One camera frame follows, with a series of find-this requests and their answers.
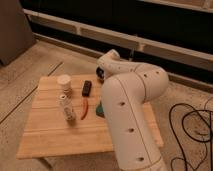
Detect wooden table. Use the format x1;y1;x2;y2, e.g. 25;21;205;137
16;73;165;160

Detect grey cabinet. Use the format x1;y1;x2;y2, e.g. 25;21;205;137
0;0;36;65

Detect black rectangular block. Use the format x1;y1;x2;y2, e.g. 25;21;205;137
82;80;92;97

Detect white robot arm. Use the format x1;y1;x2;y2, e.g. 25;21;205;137
97;49;169;171

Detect red chili pepper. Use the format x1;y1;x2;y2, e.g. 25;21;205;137
81;98;89;120

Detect black floor cable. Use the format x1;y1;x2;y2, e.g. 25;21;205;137
168;98;213;171

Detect green sponge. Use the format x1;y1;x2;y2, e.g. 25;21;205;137
96;102;104;118

